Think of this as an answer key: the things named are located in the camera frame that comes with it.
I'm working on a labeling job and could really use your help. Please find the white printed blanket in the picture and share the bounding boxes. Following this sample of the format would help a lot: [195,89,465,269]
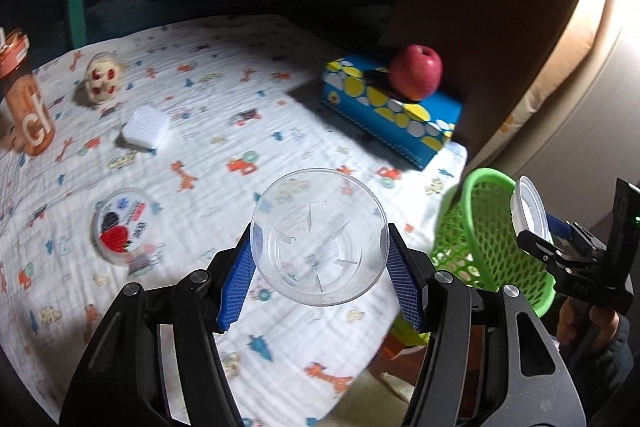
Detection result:
[0,14,468,427]

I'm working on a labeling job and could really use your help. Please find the person's right hand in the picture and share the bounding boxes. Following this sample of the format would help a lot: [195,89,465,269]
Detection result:
[557,302,621,348]

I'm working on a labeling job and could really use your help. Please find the clear plastic cup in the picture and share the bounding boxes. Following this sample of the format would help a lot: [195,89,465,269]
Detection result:
[250,168,388,306]

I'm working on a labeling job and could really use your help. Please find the berry print yogurt cup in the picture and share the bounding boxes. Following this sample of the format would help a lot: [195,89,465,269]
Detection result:
[91,187,163,267]

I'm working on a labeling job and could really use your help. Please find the brown board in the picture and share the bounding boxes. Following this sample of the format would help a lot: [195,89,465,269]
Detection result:
[377,0,603,145]

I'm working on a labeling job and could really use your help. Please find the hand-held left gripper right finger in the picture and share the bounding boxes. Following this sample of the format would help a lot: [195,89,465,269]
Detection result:
[384,223,587,427]

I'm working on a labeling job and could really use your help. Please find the green plastic basket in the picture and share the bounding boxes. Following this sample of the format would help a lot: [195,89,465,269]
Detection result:
[431,168,558,317]

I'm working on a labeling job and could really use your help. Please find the blue tissue box yellow dots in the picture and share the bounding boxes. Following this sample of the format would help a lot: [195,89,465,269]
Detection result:
[320,53,463,171]

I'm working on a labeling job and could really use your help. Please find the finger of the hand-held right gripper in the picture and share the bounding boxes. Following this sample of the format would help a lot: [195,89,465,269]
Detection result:
[546,212,576,244]
[516,229,567,269]

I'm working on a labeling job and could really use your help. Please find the orange water bottle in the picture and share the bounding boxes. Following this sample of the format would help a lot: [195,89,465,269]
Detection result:
[0,27,56,156]

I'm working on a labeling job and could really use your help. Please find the cream plush toy red spots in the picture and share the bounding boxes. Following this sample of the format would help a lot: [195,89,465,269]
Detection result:
[80,52,126,105]

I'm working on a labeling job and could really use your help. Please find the red apple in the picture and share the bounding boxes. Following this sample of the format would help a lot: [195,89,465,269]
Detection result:
[389,44,444,102]

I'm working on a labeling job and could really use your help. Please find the white foam block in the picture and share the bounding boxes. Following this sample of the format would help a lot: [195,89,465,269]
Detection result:
[121,104,170,152]

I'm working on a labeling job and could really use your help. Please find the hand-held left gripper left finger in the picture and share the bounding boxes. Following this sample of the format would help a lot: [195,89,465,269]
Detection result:
[59,222,264,427]

